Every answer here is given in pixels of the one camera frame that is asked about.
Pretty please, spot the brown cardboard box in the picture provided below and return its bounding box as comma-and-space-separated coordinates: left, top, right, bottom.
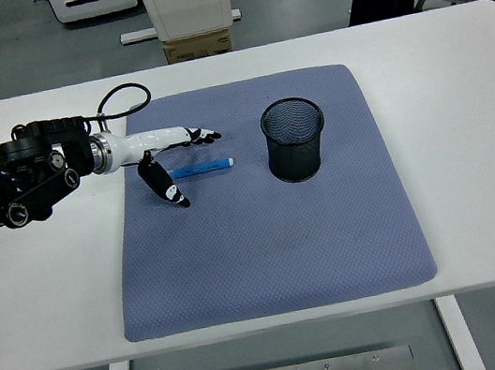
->
160, 27, 235, 66

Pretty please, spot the white stand base bar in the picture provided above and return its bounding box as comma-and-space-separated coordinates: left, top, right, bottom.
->
117, 7, 245, 46

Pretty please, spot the white upright panel stand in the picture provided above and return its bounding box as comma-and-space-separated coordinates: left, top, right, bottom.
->
136, 0, 236, 46

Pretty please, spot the blue textured mat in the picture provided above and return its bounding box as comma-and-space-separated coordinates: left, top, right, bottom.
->
85, 52, 441, 345

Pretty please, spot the blue marker pen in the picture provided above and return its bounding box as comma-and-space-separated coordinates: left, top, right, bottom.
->
168, 155, 235, 183

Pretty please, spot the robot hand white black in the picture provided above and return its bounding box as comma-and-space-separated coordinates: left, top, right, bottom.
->
109, 118, 234, 220

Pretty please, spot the white appliance with black slot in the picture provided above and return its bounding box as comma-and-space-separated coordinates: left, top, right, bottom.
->
45, 0, 140, 27

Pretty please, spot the black mesh pen holder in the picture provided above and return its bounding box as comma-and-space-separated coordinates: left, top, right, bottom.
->
256, 92, 336, 188

